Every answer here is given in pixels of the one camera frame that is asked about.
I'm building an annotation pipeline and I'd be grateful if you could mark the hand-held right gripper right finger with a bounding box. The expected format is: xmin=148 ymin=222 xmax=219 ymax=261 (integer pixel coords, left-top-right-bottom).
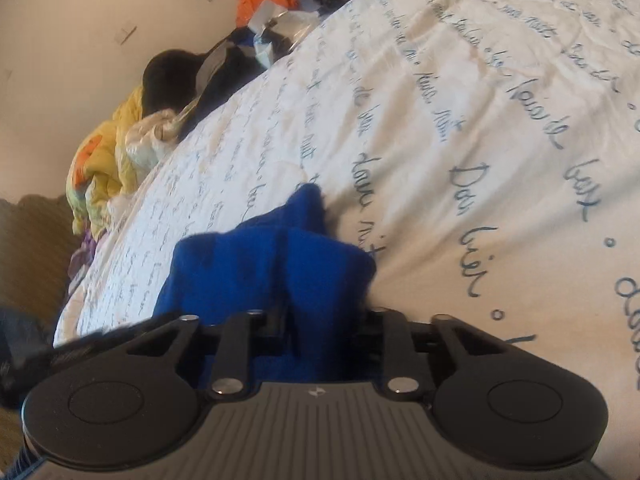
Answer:
xmin=356 ymin=306 xmax=482 ymax=400

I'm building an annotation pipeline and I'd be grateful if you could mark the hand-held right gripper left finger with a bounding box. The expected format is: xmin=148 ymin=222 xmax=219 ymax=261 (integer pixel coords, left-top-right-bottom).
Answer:
xmin=122 ymin=309 xmax=282 ymax=398

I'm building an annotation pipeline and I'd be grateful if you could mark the blue small garment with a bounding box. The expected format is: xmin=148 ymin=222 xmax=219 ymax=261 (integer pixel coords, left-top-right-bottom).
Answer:
xmin=152 ymin=182 xmax=378 ymax=383

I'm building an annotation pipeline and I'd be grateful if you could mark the purple floral sheet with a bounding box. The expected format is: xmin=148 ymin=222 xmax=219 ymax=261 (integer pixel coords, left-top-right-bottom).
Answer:
xmin=67 ymin=230 xmax=103 ymax=281

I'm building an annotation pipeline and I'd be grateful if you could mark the dark cloth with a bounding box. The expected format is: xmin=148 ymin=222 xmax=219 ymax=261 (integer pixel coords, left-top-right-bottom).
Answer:
xmin=0 ymin=305 xmax=68 ymax=408

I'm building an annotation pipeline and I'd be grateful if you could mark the yellow floral quilt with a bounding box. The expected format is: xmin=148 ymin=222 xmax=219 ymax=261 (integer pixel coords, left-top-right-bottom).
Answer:
xmin=65 ymin=85 xmax=176 ymax=236

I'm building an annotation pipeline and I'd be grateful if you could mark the brown wooden headboard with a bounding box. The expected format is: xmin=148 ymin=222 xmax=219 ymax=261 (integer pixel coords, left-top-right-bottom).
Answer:
xmin=0 ymin=195 xmax=81 ymax=311

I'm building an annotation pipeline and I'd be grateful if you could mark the white script print bedsheet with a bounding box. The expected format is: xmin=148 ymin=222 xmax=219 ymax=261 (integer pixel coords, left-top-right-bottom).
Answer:
xmin=52 ymin=0 xmax=640 ymax=480

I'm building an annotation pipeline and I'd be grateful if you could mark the navy clothing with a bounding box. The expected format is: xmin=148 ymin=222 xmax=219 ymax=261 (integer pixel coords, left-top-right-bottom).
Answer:
xmin=190 ymin=27 xmax=296 ymax=126

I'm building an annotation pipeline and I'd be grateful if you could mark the black cap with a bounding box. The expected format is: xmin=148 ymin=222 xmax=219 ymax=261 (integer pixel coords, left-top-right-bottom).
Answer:
xmin=141 ymin=49 xmax=211 ymax=113

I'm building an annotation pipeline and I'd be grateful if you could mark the grey cloth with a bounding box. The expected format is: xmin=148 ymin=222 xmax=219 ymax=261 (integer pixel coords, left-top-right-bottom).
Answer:
xmin=196 ymin=42 xmax=236 ymax=96

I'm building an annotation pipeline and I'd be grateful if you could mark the white plastic bag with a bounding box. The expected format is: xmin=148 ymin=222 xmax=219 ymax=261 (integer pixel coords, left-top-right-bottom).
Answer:
xmin=247 ymin=0 xmax=321 ymax=66

